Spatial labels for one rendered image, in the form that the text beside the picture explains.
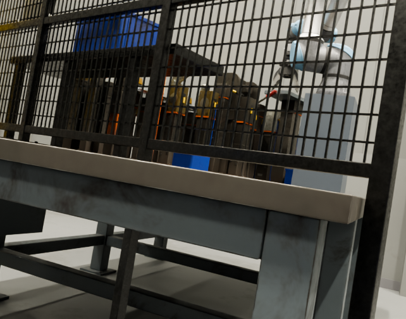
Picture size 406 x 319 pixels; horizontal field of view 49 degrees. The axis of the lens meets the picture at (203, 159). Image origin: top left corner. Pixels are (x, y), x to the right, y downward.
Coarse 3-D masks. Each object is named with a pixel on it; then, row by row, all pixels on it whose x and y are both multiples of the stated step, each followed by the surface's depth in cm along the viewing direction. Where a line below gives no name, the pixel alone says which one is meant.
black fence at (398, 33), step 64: (0, 0) 184; (128, 0) 131; (192, 0) 114; (0, 64) 177; (64, 64) 148; (128, 64) 127; (256, 64) 100; (0, 128) 168; (128, 128) 123; (192, 128) 109; (384, 128) 79; (384, 192) 77; (128, 256) 116
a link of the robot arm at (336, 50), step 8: (328, 48) 187; (336, 48) 186; (344, 48) 185; (336, 56) 185; (344, 56) 185; (336, 64) 185; (344, 64) 185; (320, 72) 190; (328, 72) 187; (336, 72) 185; (344, 72) 185
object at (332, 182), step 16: (320, 96) 183; (336, 96) 180; (352, 96) 178; (352, 112) 177; (304, 128) 184; (320, 128) 181; (336, 128) 179; (352, 128) 186; (320, 144) 181; (336, 144) 178; (304, 176) 182; (320, 176) 180; (336, 176) 177
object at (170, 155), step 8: (176, 96) 188; (184, 96) 189; (168, 104) 190; (176, 104) 187; (184, 104) 190; (168, 112) 190; (176, 112) 187; (184, 112) 190; (168, 120) 190; (176, 120) 189; (176, 136) 190; (160, 152) 190; (168, 152) 187; (160, 160) 189; (168, 160) 187
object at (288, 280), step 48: (0, 192) 88; (48, 192) 83; (96, 192) 79; (144, 192) 75; (0, 240) 195; (48, 240) 228; (96, 240) 262; (192, 240) 71; (240, 240) 68; (288, 240) 65; (336, 240) 136; (96, 288) 169; (288, 288) 65; (336, 288) 135
